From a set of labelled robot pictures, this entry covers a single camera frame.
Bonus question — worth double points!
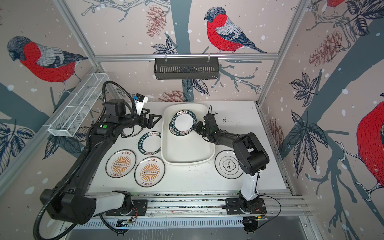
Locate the white plate black emblem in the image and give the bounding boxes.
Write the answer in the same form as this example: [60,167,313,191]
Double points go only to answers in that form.
[215,150,244,180]

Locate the orange sunburst plate far left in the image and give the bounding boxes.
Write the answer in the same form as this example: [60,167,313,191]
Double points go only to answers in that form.
[106,150,137,178]

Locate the orange sunburst plate centre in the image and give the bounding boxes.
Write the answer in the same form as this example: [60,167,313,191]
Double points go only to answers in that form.
[134,157,166,188]

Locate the black corrugated cable conduit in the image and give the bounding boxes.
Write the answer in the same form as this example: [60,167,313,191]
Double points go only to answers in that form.
[32,146,91,240]

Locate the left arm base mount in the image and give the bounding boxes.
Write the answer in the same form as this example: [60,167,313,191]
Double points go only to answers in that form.
[105,200,148,217]

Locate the green rim plate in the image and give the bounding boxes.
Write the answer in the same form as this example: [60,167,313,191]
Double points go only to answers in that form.
[138,131,162,156]
[169,119,195,137]
[169,110,197,136]

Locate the white plastic bin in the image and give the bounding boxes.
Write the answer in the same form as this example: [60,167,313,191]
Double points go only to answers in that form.
[161,103,215,166]

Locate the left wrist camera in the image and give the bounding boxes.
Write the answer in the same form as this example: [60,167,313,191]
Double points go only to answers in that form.
[134,94,149,116]

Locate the orange sunburst plate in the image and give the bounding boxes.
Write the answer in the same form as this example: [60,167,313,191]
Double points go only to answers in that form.
[134,157,166,188]
[106,150,137,178]

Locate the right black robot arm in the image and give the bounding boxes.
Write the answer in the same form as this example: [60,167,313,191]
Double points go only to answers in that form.
[193,113,270,214]

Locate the white wire mesh basket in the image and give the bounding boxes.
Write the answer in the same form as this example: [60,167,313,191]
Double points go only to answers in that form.
[48,73,109,137]

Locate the black wall basket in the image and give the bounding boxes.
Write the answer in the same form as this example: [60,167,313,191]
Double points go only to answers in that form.
[154,58,219,80]

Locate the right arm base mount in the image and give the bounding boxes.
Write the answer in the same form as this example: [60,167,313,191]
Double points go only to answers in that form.
[224,198,267,215]

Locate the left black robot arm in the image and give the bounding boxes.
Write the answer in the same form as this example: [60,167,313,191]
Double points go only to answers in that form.
[38,114,162,225]

